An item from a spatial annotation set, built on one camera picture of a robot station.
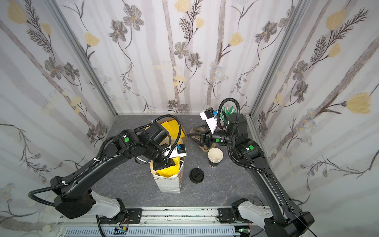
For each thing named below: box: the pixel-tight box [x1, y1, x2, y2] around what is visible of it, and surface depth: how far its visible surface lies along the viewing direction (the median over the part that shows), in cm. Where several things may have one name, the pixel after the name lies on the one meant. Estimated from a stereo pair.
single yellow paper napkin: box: [156, 156, 182, 178], surface depth 67 cm
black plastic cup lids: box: [189, 167, 205, 185], surface depth 87 cm
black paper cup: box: [207, 147, 224, 167], surface depth 87 cm
